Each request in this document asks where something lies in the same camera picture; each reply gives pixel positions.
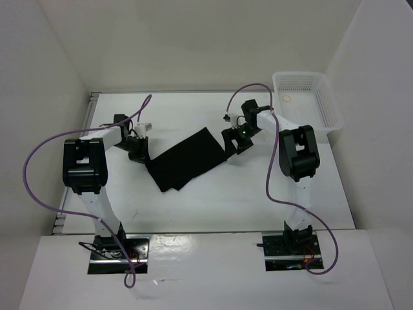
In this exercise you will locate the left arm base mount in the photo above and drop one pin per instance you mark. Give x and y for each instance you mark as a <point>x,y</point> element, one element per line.
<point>106,257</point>

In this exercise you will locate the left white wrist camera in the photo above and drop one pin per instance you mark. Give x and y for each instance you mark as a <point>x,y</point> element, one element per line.
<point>141,130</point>

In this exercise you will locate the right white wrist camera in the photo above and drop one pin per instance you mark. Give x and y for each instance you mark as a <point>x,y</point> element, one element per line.
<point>233,119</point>

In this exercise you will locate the black skirt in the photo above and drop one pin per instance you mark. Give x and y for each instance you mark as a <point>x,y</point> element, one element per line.
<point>185,161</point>

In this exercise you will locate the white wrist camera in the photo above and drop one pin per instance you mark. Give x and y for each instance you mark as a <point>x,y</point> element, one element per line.
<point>233,119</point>
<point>141,130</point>

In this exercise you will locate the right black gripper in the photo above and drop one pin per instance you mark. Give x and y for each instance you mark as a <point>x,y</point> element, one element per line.
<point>230,149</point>

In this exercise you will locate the white plastic basket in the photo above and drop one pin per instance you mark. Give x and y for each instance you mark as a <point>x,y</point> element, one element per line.
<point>313,102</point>

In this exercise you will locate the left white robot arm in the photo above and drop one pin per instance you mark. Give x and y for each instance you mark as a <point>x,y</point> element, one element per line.
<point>85,171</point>

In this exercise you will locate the aluminium table edge rail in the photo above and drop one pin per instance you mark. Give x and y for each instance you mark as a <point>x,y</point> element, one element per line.
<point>59,222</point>

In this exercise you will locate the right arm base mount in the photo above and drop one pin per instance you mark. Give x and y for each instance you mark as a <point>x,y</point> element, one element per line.
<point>278,257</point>

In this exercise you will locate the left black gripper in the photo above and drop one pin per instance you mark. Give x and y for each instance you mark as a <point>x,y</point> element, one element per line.
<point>142,154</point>

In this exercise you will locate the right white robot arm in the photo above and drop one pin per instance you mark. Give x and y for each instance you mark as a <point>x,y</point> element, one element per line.
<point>298,158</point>

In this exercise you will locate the orange rubber band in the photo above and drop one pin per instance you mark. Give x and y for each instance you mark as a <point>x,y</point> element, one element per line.
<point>286,98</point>

